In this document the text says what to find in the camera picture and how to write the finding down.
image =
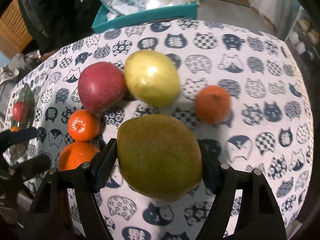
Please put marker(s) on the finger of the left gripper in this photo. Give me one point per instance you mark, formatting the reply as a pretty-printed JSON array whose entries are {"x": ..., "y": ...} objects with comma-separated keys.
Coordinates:
[
  {"x": 13, "y": 138},
  {"x": 31, "y": 168}
]

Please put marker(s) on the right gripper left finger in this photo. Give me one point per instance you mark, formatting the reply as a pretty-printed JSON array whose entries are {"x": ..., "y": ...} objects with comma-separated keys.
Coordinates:
[{"x": 49, "y": 215}]

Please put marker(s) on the large orange front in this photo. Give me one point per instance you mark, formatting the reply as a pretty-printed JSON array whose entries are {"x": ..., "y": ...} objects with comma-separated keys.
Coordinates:
[{"x": 75, "y": 154}]

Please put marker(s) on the large orange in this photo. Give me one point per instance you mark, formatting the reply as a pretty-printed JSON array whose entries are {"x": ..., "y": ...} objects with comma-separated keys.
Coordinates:
[
  {"x": 75, "y": 154},
  {"x": 15, "y": 129}
]

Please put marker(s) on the small mandarin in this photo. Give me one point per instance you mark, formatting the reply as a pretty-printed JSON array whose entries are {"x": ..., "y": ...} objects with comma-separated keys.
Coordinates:
[
  {"x": 213, "y": 105},
  {"x": 83, "y": 126}
]

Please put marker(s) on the red apple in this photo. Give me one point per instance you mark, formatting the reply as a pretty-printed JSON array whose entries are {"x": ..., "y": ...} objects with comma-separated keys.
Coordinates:
[
  {"x": 100, "y": 86},
  {"x": 18, "y": 112}
]

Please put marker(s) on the green yellow pear front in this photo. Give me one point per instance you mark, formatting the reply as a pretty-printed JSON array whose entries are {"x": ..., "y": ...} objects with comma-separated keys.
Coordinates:
[{"x": 159, "y": 156}]

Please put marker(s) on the green patterned plate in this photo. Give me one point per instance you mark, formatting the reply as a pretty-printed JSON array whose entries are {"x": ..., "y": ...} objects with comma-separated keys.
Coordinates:
[{"x": 25, "y": 95}]

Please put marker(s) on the pile of grey clothes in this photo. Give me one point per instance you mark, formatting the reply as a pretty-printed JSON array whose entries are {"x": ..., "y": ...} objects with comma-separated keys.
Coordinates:
[{"x": 14, "y": 72}]

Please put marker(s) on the wooden louvered wardrobe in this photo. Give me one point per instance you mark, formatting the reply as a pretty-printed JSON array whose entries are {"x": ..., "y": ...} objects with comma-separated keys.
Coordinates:
[{"x": 14, "y": 33}]

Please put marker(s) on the cat pattern tablecloth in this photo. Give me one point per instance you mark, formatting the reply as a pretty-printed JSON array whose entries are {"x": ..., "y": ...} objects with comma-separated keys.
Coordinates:
[{"x": 239, "y": 91}]

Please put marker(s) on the black hanging jacket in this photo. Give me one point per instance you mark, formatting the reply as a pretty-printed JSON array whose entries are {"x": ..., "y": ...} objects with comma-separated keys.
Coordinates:
[{"x": 57, "y": 23}]

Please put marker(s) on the teal plastic crate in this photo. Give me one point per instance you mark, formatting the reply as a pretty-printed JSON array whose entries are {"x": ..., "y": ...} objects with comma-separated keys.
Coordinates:
[{"x": 105, "y": 19}]

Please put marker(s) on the shoe rack with shoes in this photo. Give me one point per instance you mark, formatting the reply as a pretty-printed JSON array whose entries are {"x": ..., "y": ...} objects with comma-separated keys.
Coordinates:
[{"x": 304, "y": 37}]

